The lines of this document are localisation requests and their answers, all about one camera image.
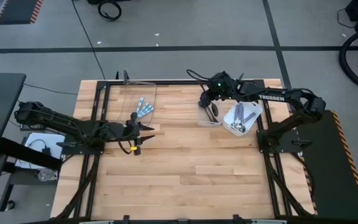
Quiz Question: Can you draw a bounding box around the large hazard-striped black floor mat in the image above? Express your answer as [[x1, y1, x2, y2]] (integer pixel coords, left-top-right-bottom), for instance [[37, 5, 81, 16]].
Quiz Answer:
[[293, 109, 358, 221]]

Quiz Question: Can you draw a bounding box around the black spoon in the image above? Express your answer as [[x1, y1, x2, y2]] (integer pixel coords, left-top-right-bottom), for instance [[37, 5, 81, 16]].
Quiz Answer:
[[210, 101, 219, 123]]

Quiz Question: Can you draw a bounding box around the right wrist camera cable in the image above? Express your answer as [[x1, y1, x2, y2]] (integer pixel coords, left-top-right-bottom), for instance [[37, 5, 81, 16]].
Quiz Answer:
[[186, 68, 213, 91]]

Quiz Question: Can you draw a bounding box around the black aluminium table frame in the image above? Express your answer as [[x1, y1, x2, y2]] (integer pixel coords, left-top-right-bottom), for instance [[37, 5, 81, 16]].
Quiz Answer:
[[56, 79, 315, 224]]

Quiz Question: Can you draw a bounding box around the long black floor cable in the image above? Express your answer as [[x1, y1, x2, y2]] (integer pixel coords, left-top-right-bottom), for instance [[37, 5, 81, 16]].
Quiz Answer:
[[71, 0, 106, 80]]

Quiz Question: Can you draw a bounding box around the thick black hose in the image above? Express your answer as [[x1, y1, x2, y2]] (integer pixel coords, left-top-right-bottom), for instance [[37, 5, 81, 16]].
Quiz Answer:
[[338, 26, 358, 96]]

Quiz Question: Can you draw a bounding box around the white board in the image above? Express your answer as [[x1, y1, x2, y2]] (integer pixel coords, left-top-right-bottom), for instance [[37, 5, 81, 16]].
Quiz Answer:
[[14, 133, 67, 170]]

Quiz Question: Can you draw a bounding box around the large clear plastic bin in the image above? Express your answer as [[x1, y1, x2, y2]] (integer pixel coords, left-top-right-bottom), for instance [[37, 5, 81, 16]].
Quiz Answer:
[[118, 80, 158, 125]]

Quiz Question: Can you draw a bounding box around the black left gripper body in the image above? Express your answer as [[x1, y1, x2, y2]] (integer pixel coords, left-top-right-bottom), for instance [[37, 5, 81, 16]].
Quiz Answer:
[[110, 112, 141, 156]]

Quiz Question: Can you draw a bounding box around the pile of metal spoons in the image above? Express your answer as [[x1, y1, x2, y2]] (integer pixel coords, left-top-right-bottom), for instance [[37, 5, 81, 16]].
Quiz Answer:
[[203, 105, 214, 123]]

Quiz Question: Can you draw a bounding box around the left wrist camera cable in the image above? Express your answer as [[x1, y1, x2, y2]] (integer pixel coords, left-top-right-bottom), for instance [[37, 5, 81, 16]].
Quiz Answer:
[[117, 139, 134, 155]]

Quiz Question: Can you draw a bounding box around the small hazard-striped black floor mat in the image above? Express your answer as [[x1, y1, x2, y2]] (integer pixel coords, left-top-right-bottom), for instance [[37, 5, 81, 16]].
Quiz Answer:
[[0, 0, 44, 26]]

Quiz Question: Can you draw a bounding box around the coiled black cable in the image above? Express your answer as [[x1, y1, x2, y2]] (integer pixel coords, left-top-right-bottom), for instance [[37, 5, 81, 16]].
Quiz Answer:
[[97, 0, 123, 22]]

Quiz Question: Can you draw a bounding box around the small translucent plastic bin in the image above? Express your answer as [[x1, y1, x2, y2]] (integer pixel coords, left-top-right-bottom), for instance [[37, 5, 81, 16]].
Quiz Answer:
[[196, 99, 225, 128]]

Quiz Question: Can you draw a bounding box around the clear plastic cup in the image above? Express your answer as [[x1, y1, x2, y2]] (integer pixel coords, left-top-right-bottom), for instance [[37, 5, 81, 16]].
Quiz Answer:
[[37, 169, 58, 182]]

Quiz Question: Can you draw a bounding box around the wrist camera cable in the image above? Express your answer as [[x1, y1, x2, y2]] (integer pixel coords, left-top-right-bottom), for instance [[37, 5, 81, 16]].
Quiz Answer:
[[117, 139, 134, 155], [186, 68, 213, 91]]

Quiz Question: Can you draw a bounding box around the white plastic bin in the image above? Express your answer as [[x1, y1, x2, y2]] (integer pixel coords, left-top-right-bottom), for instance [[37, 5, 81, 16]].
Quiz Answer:
[[222, 101, 264, 137]]

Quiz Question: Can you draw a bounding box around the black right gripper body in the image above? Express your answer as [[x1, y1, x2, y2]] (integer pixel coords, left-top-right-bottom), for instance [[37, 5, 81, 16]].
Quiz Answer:
[[208, 71, 236, 100]]

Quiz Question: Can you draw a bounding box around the black power adapter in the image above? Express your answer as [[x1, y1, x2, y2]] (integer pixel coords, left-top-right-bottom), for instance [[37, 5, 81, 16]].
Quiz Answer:
[[19, 123, 45, 132]]

